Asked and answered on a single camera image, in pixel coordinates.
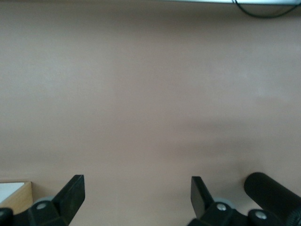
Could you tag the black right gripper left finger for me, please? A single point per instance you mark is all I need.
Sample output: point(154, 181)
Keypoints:
point(68, 202)

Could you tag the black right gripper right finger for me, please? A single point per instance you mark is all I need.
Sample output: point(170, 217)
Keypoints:
point(202, 202)

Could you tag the wooden drawer with white front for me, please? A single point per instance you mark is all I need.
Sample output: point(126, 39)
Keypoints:
point(10, 190)

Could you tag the light wooden cabinet box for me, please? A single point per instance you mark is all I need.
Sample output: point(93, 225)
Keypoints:
point(24, 195)

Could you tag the black cylindrical vase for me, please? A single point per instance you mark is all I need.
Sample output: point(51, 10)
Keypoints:
point(270, 193)

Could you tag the brown table cover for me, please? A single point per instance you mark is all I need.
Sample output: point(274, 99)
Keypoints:
point(141, 94)

